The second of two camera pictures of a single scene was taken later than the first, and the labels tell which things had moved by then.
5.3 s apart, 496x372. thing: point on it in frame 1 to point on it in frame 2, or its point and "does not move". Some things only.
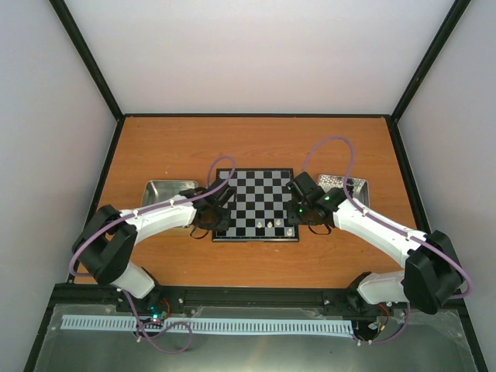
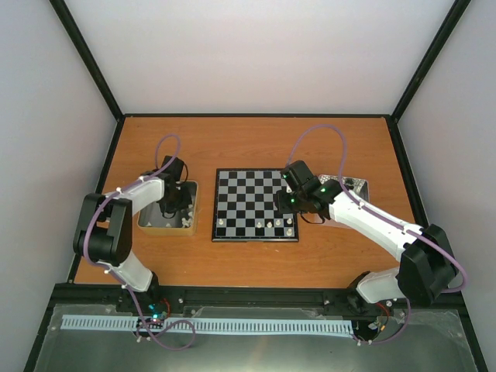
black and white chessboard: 258,206 does not move
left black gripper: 223,226 to 186,201
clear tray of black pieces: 358,189 does not move
